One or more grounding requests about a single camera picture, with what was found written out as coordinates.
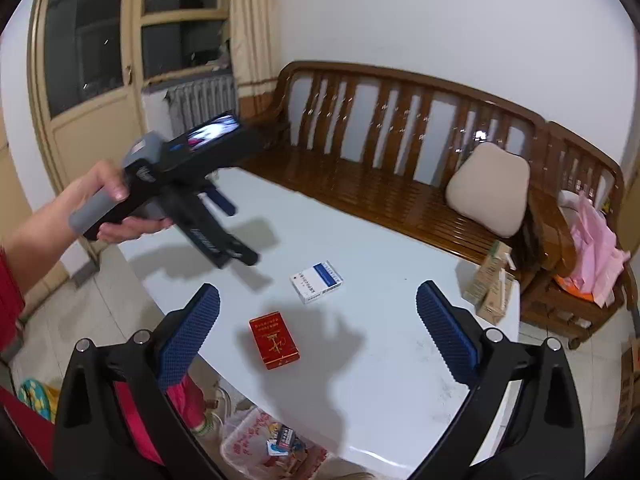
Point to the beige cushion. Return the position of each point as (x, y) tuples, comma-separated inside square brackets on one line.
[(487, 190)]

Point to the blue white packet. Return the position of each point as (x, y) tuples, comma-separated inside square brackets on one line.
[(276, 447)]

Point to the pink plastic bag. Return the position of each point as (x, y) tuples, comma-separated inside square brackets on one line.
[(597, 250)]

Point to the brown wooden slatted bench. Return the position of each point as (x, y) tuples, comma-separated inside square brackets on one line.
[(350, 185)]

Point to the white-topped wooden table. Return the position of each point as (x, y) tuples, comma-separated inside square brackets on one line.
[(400, 360)]

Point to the person's left leg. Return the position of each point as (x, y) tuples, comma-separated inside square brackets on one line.
[(175, 402)]

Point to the person's left forearm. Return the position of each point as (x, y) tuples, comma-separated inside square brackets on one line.
[(35, 245)]

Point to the dark printed packet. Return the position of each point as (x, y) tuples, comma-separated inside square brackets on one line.
[(286, 435)]

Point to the beige green carton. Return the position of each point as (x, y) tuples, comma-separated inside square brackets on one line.
[(474, 292), (495, 260), (500, 297)]

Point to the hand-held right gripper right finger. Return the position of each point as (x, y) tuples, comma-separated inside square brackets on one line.
[(445, 330)]

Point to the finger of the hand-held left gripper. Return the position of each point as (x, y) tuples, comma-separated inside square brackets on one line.
[(245, 255), (222, 202)]

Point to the cream striped curtain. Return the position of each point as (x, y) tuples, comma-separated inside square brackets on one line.
[(255, 35)]

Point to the cream-framed window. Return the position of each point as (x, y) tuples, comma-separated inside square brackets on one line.
[(180, 50)]

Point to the red box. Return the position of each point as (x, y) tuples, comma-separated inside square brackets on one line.
[(272, 340)]

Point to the white and blue box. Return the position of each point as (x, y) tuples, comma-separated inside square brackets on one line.
[(315, 282)]

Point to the cream door with glass pane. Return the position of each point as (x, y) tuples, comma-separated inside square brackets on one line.
[(95, 160)]

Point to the grey radiator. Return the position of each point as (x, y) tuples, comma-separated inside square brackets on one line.
[(200, 102)]

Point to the person's left hand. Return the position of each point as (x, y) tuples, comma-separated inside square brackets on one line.
[(107, 172)]

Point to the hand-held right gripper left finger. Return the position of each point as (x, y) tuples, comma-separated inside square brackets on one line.
[(192, 325)]

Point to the teal yellow patterned object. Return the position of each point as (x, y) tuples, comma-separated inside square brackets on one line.
[(36, 400)]

